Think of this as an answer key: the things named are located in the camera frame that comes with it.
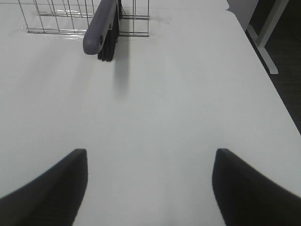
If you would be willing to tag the metal wire dish rack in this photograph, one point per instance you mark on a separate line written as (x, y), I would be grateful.
(72, 17)

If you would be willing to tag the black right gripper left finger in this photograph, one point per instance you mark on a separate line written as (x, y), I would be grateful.
(51, 199)

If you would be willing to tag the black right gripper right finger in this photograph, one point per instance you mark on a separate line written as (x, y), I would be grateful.
(246, 197)

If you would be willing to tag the white table leg frame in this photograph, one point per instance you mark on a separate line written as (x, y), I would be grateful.
(260, 40)

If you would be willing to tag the grey hand brush black bristles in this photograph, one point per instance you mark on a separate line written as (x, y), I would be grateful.
(102, 33)

